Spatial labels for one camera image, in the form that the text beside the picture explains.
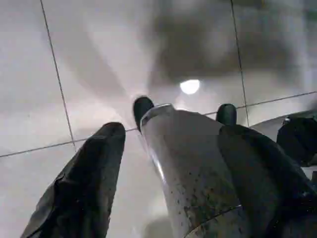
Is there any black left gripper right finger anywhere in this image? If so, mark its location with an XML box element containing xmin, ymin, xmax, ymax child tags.
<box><xmin>219</xmin><ymin>123</ymin><xmax>317</xmax><ymax>238</ymax></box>

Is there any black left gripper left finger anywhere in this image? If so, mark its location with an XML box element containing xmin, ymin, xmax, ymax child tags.
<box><xmin>21</xmin><ymin>121</ymin><xmax>126</xmax><ymax>238</ymax></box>

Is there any silver robot leg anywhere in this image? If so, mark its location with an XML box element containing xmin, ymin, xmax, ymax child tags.
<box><xmin>133</xmin><ymin>96</ymin><xmax>245</xmax><ymax>238</ymax></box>

